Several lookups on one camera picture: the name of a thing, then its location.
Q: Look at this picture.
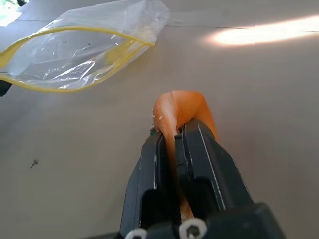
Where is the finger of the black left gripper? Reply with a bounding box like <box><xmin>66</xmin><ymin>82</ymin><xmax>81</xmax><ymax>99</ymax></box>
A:
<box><xmin>0</xmin><ymin>78</ymin><xmax>12</xmax><ymax>98</ymax></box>

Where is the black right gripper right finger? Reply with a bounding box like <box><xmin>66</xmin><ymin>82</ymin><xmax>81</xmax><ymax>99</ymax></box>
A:
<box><xmin>174</xmin><ymin>119</ymin><xmax>256</xmax><ymax>221</ymax></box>

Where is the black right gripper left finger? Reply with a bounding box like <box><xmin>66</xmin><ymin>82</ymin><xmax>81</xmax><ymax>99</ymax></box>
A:
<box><xmin>119</xmin><ymin>130</ymin><xmax>184</xmax><ymax>237</ymax></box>

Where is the orange soft food piece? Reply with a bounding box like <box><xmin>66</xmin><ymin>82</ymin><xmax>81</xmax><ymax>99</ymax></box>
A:
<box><xmin>151</xmin><ymin>90</ymin><xmax>220</xmax><ymax>221</ymax></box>

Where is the clear plastic zip bag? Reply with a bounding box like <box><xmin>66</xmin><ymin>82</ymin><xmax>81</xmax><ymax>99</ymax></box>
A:
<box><xmin>0</xmin><ymin>0</ymin><xmax>171</xmax><ymax>94</ymax></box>

